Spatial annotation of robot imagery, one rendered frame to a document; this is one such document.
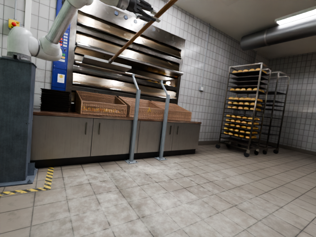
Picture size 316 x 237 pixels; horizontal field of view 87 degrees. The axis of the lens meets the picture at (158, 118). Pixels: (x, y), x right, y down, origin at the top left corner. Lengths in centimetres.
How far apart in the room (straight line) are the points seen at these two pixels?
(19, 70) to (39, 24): 102
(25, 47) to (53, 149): 97
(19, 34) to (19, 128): 74
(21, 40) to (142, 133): 154
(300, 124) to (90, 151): 516
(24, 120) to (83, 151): 68
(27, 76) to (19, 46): 24
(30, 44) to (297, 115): 571
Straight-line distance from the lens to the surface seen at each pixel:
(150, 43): 305
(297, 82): 592
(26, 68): 174
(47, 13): 268
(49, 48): 184
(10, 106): 175
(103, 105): 210
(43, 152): 205
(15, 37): 181
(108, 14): 286
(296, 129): 578
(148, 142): 237
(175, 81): 335
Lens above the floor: 76
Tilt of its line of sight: 4 degrees down
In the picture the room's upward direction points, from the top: 7 degrees clockwise
